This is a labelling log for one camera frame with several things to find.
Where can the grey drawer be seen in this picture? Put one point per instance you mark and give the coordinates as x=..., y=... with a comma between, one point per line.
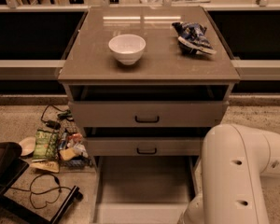
x=143, y=146
x=147, y=114
x=143, y=189

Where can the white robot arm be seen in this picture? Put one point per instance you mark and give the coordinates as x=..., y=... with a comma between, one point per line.
x=234, y=158

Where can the grey drawer cabinet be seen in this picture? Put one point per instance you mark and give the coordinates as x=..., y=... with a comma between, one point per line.
x=162, y=74

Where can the white ceramic bowl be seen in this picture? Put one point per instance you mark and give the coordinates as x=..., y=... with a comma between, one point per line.
x=127, y=49

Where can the yellow sponge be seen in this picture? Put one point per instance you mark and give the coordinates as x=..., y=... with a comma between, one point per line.
x=67, y=154

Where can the green chip bag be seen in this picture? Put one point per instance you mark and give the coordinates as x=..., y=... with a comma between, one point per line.
x=45, y=145

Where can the tan snack bag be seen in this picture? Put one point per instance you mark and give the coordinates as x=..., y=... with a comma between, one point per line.
x=50, y=166

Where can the white plate on floor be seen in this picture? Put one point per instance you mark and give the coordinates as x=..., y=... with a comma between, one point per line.
x=27, y=145

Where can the black chair base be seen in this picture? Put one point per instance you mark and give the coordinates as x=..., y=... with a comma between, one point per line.
x=11, y=168

